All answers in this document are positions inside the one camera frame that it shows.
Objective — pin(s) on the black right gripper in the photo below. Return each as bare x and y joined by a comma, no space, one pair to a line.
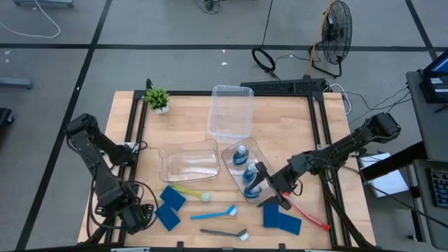
283,182

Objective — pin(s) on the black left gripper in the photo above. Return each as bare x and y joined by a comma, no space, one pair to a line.
138,220

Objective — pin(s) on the blue dish soap bottle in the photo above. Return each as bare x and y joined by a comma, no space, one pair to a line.
249,172
252,193
241,157

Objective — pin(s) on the blue sponge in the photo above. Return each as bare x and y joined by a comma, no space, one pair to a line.
271,214
167,217
290,224
173,197

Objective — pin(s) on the red dish brush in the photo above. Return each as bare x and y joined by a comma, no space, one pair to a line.
311,218

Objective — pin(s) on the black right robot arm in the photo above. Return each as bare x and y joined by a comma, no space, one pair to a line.
350,143

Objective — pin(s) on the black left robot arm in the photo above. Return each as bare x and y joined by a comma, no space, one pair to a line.
105,182

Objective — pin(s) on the blue dish brush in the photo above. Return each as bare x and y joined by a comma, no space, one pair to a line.
231,210

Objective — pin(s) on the yellow dish brush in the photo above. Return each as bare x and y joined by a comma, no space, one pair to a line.
206,197

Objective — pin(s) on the grey dish brush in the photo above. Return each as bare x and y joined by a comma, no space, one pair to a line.
217,232

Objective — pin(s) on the clear rectangular plastic bin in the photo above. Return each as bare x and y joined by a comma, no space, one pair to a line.
229,115

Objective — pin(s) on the black keyboard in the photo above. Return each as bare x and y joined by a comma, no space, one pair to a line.
280,85

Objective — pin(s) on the white paper sheet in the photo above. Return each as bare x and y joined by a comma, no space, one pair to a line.
388,182

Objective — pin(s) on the small potted green plant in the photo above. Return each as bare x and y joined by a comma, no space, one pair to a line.
157,99

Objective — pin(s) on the black desk bar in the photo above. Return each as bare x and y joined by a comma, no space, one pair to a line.
395,161

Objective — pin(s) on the black floor object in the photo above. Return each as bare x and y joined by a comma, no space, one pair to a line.
5,120

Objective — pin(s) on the black floor fan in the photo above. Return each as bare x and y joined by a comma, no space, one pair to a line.
336,33

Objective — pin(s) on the black keypad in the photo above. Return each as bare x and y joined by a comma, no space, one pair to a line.
439,187

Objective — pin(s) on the grey desk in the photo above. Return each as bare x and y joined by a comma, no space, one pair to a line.
430,133

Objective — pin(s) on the grey metal floor bar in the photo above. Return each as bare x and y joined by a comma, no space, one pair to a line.
15,83

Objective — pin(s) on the black laptop computer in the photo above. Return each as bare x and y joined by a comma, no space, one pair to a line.
435,87

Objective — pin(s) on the grey furniture base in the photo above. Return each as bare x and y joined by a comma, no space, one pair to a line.
43,3

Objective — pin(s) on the black aluminium frame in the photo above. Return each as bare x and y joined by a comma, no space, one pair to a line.
192,93

